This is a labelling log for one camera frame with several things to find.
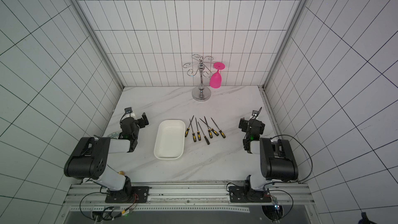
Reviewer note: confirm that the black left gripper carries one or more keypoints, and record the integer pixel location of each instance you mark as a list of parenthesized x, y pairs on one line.
[(140, 121)]

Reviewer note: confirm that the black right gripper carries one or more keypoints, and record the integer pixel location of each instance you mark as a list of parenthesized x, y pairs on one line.
[(244, 124)]

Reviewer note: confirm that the file tool yellow black handle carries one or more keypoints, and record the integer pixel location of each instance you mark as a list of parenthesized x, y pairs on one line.
[(189, 126)]

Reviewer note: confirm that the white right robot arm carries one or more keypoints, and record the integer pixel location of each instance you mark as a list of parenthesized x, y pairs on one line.
[(277, 162)]

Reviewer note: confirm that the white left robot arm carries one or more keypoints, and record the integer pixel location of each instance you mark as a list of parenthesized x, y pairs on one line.
[(89, 160)]

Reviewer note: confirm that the white plastic storage box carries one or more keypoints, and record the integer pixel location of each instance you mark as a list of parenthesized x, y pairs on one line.
[(169, 143)]

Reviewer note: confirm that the patterned round plate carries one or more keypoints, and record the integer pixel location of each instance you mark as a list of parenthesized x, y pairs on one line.
[(114, 135)]

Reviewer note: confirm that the pink plastic wine glass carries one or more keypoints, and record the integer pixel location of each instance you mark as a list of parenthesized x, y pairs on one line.
[(216, 79)]

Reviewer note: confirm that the chrome glass hanger stand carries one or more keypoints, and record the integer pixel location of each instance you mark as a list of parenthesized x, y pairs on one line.
[(201, 93)]

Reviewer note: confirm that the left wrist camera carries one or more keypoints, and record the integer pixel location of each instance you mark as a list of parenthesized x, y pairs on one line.
[(128, 112)]

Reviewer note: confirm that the aluminium mounting rail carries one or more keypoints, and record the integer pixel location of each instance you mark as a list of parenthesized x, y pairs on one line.
[(186, 196)]

